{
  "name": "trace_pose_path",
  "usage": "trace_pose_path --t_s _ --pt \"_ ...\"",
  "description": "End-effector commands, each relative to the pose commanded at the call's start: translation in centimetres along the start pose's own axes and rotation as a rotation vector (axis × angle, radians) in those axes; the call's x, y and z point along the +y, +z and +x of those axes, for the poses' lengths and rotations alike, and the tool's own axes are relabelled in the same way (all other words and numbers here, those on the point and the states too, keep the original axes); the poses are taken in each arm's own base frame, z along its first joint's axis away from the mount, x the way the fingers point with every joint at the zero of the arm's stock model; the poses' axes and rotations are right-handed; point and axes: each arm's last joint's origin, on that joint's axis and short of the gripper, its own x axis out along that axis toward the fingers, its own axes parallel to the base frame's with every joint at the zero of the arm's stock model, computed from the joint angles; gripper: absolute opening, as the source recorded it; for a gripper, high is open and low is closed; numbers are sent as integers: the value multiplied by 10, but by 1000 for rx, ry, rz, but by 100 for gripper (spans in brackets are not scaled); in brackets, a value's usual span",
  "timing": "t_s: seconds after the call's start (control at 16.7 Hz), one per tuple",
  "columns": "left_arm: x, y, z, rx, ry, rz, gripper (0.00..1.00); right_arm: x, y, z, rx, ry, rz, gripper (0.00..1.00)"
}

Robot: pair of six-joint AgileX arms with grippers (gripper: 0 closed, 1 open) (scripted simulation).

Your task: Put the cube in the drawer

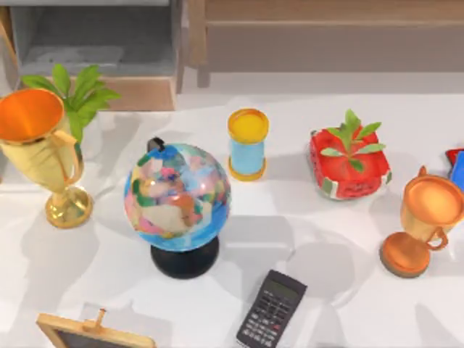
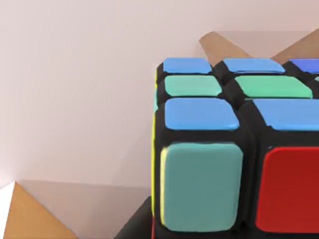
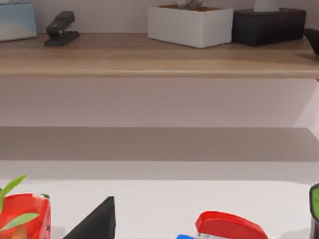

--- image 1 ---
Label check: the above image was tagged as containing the yellow and blue can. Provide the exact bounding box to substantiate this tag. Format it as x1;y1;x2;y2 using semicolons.
227;108;270;181

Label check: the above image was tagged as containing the colourful globe on black base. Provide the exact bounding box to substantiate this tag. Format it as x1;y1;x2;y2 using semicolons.
123;136;233;280

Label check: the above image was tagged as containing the red plant pot with plant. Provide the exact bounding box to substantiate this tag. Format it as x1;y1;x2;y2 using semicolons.
308;108;393;202

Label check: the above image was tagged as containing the black calculator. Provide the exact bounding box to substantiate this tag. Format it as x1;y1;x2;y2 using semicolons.
236;269;308;348

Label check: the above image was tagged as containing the green leafy plant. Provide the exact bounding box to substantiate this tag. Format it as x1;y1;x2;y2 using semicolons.
20;63;122;145

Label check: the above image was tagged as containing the wooden open shelf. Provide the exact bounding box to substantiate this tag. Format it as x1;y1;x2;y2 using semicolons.
184;0;464;89

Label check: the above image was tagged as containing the pulled out wooden drawer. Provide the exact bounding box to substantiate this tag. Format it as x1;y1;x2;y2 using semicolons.
0;0;184;112

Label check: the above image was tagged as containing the bronze trophy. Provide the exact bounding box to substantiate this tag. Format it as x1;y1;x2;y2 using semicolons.
379;165;464;279

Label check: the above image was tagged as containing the tall gold trophy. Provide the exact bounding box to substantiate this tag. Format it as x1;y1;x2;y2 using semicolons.
0;88;94;230

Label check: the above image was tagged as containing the wooden framed blackboard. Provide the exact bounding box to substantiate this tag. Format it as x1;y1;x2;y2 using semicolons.
36;308;157;348

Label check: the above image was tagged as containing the red and blue object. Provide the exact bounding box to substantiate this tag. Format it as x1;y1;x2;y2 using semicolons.
444;146;464;181

